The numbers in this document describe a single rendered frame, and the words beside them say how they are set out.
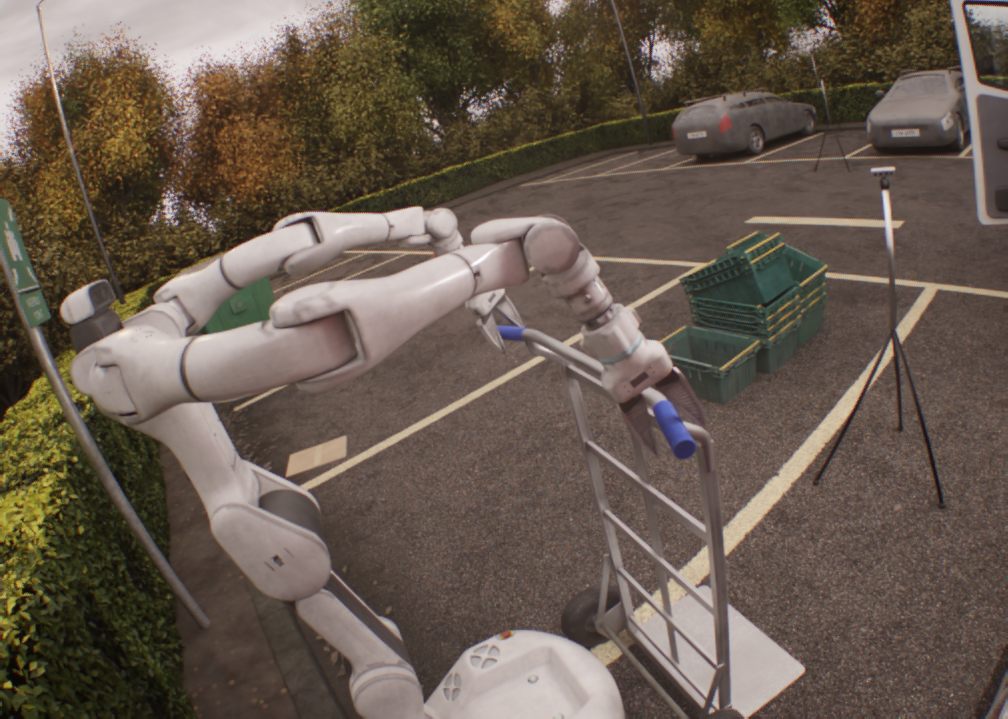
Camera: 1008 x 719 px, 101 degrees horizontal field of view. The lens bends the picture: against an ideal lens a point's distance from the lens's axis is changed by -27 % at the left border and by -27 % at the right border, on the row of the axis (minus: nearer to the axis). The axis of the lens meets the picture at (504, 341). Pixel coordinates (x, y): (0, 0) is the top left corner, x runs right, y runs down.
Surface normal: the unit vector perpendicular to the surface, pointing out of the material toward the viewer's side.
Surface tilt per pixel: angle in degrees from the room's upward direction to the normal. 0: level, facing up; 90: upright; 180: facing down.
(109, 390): 87
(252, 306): 94
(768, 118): 83
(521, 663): 73
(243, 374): 93
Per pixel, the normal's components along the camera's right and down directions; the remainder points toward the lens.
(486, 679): 0.28, -0.05
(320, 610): 0.38, 0.22
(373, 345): 0.61, 0.30
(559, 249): 0.07, 0.37
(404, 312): 0.67, 0.08
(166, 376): -0.30, 0.18
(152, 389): -0.22, 0.44
